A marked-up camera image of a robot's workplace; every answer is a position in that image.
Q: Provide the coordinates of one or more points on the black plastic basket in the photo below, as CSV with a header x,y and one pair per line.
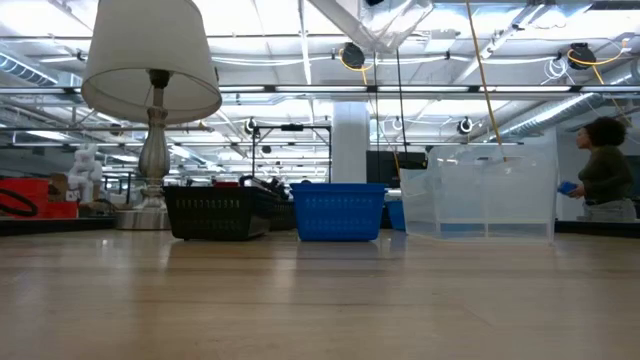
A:
x,y
220,222
285,215
220,190

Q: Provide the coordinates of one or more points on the white figure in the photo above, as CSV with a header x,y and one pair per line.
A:
x,y
85,170

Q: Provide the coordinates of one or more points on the white shade silver table lamp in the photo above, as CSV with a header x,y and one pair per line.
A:
x,y
150,50

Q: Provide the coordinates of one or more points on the blue object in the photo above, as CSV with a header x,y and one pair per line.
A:
x,y
567,188

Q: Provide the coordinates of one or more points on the black background frame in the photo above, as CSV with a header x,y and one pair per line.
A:
x,y
292,127

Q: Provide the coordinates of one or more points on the person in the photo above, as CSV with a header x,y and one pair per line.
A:
x,y
605,175

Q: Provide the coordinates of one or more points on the blue plastic basket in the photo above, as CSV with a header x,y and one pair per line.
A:
x,y
396,215
340,187
340,220

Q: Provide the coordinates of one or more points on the clear plastic basket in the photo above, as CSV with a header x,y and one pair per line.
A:
x,y
417,210
500,160

